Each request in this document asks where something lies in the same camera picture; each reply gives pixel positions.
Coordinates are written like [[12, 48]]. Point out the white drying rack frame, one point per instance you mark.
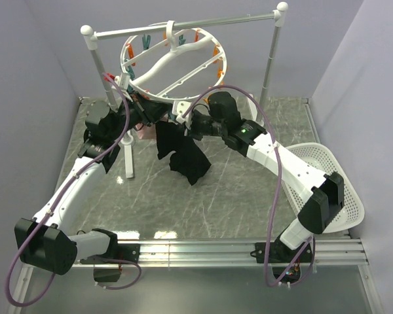
[[92, 38]]

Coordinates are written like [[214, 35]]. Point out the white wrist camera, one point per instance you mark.
[[179, 111], [122, 81]]

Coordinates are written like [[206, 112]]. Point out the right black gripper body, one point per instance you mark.
[[204, 125]]

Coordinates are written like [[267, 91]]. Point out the white perforated plastic basket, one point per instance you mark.
[[320, 157]]

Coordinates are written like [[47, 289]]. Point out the black underwear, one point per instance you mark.
[[187, 158]]

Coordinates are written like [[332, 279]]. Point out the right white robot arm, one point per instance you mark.
[[321, 193]]

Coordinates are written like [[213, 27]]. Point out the white round clip hanger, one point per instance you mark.
[[164, 68]]

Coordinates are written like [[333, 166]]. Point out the pink underwear on hanger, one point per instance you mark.
[[145, 132]]

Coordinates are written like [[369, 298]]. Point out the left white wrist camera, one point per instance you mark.
[[122, 81]]

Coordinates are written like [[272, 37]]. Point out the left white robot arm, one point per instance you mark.
[[43, 241]]

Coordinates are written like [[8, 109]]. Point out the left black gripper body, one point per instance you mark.
[[140, 112]]

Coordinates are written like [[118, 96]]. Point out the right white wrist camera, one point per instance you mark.
[[179, 111]]

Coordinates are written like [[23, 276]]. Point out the aluminium mounting rail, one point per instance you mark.
[[218, 253]]

